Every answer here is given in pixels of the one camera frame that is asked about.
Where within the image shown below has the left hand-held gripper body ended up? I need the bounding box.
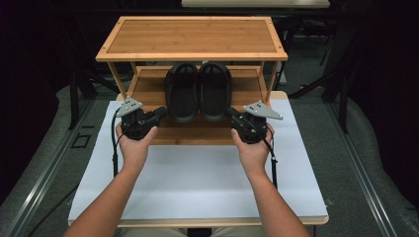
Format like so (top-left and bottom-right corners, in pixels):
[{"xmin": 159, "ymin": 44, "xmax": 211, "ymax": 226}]
[{"xmin": 115, "ymin": 96, "xmax": 160, "ymax": 141}]

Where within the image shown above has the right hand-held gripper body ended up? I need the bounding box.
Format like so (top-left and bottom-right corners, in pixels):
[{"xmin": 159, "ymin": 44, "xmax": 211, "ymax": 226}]
[{"xmin": 230, "ymin": 100, "xmax": 285, "ymax": 145}]

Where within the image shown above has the black slipper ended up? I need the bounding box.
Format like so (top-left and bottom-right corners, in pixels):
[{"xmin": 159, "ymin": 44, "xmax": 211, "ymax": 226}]
[
  {"xmin": 198, "ymin": 61, "xmax": 233, "ymax": 122},
  {"xmin": 165, "ymin": 62, "xmax": 201, "ymax": 123}
]

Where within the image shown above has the bamboo shoe rack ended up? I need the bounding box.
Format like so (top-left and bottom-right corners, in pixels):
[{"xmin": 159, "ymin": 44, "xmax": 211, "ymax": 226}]
[{"xmin": 95, "ymin": 15, "xmax": 290, "ymax": 146}]

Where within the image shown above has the person's left hand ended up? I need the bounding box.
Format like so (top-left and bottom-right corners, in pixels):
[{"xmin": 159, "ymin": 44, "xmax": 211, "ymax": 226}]
[{"xmin": 115, "ymin": 122, "xmax": 159, "ymax": 173}]

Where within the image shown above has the person's right hand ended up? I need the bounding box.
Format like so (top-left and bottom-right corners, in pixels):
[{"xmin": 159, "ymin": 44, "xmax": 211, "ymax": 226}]
[{"xmin": 230, "ymin": 122, "xmax": 276, "ymax": 176}]

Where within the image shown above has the black floor socket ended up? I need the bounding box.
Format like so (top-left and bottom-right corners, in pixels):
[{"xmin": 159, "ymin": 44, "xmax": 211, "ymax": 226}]
[{"xmin": 70, "ymin": 132, "xmax": 92, "ymax": 150}]

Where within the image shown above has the black metal stand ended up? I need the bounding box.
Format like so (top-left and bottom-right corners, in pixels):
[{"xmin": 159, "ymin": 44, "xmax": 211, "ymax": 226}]
[
  {"xmin": 66, "ymin": 67, "xmax": 121, "ymax": 131},
  {"xmin": 289, "ymin": 31, "xmax": 351, "ymax": 134}
]

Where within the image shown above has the white table cover sheet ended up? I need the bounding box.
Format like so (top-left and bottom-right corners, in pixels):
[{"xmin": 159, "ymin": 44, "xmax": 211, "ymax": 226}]
[{"xmin": 67, "ymin": 98, "xmax": 329, "ymax": 221}]

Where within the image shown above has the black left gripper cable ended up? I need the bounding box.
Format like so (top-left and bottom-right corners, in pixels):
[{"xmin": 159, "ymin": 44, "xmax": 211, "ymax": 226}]
[{"xmin": 111, "ymin": 109, "xmax": 126, "ymax": 179}]

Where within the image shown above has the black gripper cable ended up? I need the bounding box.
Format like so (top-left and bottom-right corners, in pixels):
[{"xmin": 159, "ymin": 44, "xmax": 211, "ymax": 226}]
[
  {"xmin": 111, "ymin": 109, "xmax": 126, "ymax": 179},
  {"xmin": 248, "ymin": 118, "xmax": 279, "ymax": 191}
]

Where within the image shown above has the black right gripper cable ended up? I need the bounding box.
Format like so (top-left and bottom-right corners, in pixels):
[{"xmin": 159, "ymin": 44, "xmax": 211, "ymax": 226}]
[{"xmin": 248, "ymin": 118, "xmax": 279, "ymax": 191}]

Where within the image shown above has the metal floor rail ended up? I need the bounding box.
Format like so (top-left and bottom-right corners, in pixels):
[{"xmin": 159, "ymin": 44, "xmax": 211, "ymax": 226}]
[
  {"xmin": 3, "ymin": 98, "xmax": 97, "ymax": 237},
  {"xmin": 324, "ymin": 101, "xmax": 400, "ymax": 237}
]

